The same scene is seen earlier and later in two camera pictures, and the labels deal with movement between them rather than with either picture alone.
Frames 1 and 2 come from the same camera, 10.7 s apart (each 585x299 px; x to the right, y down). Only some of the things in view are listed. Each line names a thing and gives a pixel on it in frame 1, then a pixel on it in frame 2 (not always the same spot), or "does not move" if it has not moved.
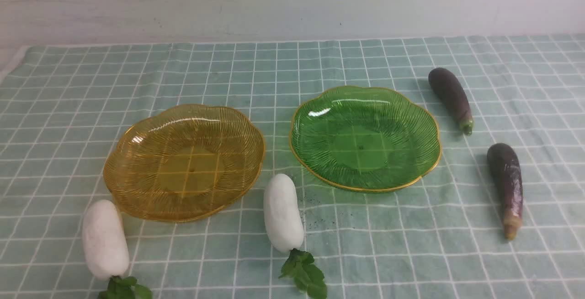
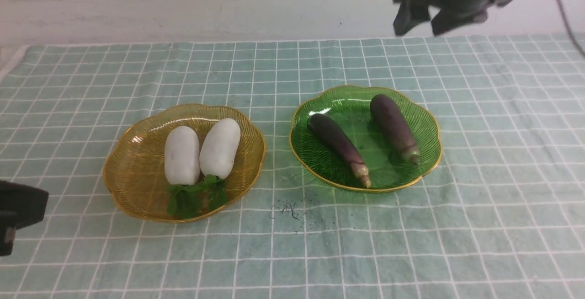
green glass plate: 364,139 does not move
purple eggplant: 453,94 → 394,127
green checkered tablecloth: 442,237 does not move
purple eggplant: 506,167 → 332,137
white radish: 106,251 → 182,156
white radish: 284,223 → 219,147
